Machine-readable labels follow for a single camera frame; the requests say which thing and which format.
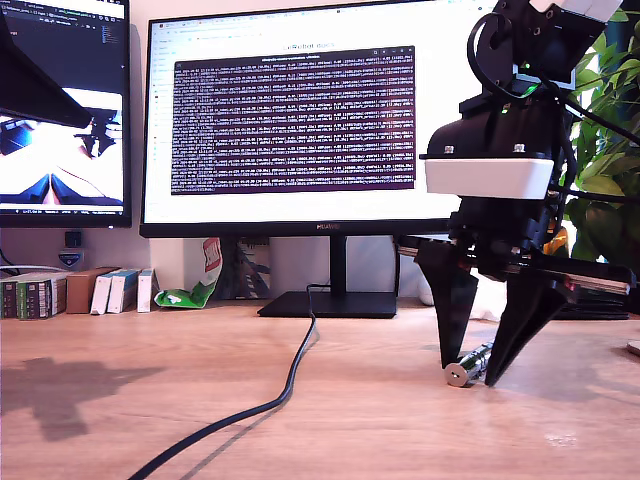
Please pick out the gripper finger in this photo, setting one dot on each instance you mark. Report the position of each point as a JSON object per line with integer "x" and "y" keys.
{"x": 35, "y": 85}

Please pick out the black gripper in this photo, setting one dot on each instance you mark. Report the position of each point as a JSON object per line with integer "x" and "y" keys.
{"x": 505, "y": 225}

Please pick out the metallic silver laser pointer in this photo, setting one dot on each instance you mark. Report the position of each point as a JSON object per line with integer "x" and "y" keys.
{"x": 457, "y": 374}

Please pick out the black monitor with dark screen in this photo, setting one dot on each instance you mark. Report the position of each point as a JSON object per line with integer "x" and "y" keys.
{"x": 60, "y": 50}

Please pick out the black leather wallet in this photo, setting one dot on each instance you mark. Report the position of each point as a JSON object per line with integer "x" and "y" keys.
{"x": 600, "y": 310}

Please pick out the round wooden coaster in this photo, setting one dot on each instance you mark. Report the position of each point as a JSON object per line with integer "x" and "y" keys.
{"x": 634, "y": 348}

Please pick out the blue shield badge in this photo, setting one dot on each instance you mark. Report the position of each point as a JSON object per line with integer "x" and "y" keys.
{"x": 70, "y": 259}

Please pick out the green leafy house plant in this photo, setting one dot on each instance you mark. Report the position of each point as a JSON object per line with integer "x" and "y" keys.
{"x": 615, "y": 165}

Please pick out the brown cardboard box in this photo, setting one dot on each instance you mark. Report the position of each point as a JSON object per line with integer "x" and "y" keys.
{"x": 81, "y": 292}

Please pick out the green printed box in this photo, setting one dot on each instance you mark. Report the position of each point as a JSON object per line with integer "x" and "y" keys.
{"x": 8, "y": 300}
{"x": 41, "y": 300}

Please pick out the large black Huawei monitor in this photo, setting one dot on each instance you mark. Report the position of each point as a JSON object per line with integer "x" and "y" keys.
{"x": 300, "y": 210}

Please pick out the small white box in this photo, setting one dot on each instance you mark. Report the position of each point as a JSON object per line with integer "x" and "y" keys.
{"x": 100, "y": 296}
{"x": 119, "y": 293}
{"x": 144, "y": 293}

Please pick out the grey patterned box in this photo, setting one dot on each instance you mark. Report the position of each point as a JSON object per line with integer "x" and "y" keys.
{"x": 252, "y": 270}

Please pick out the green and red snack bag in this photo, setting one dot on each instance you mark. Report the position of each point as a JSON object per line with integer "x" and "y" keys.
{"x": 190, "y": 296}

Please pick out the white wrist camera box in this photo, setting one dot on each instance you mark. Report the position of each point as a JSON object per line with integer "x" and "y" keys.
{"x": 485, "y": 177}

